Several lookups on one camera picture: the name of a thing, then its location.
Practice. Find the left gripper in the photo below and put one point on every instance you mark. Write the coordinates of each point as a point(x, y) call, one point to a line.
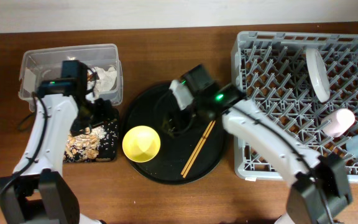
point(109, 112)

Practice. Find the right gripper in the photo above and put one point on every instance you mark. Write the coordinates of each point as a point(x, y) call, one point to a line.
point(181, 113)

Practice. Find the white tissue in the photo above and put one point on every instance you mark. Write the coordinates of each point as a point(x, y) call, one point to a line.
point(106, 79)

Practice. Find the gold snack wrapper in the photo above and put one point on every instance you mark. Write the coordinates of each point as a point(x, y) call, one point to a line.
point(92, 76)

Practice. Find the food scraps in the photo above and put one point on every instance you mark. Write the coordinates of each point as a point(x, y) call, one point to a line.
point(84, 144)

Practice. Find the yellow bowl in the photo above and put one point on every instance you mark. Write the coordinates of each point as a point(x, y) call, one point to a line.
point(141, 144)

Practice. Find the light grey plate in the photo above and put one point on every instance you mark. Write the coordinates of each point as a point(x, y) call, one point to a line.
point(318, 74)

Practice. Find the pink cup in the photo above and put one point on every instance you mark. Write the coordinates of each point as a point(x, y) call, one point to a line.
point(340, 121)

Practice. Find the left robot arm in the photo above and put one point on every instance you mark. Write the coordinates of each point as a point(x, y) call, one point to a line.
point(36, 192)

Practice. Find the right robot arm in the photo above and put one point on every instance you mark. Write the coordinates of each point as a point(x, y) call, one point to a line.
point(319, 187)

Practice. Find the grey dishwasher rack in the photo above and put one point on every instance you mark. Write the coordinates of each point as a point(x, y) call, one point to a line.
point(270, 68)

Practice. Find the round black tray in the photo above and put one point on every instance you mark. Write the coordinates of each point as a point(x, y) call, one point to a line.
point(167, 165)

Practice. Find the black rectangular tray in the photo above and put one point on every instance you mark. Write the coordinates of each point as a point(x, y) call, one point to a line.
point(110, 137)

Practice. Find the clear plastic bin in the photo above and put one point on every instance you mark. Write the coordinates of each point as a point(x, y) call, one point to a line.
point(45, 64)

